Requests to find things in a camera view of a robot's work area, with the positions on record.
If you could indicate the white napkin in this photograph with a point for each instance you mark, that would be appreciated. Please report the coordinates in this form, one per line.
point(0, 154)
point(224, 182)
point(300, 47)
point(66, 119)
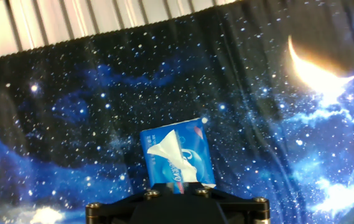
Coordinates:
point(170, 152)

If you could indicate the blue tissue pack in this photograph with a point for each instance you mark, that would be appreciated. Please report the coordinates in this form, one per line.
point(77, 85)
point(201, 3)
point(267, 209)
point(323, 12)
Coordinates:
point(195, 161)

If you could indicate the starry night sky tablecloth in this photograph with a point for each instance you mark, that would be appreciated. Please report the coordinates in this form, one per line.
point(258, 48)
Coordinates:
point(71, 124)

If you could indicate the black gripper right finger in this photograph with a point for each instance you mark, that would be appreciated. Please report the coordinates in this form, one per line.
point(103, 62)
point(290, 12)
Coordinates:
point(245, 210)

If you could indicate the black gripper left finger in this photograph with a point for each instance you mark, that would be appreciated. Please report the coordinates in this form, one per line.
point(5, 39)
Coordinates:
point(114, 208)

